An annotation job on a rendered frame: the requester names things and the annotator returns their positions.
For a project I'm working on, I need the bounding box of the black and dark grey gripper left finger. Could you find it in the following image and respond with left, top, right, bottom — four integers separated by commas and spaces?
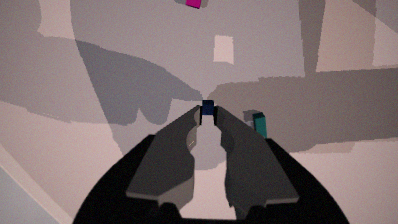
72, 105, 202, 224

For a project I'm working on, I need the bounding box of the magenta rectangular block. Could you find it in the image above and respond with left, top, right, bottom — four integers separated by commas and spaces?
186, 0, 201, 9

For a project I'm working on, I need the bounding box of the small blue block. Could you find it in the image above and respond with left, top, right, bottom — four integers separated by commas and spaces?
202, 100, 214, 115

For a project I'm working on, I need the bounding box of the turquoise rod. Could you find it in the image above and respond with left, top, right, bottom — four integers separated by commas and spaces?
252, 112, 267, 138

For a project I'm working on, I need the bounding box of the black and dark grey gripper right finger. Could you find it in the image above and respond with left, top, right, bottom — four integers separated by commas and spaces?
213, 106, 350, 224

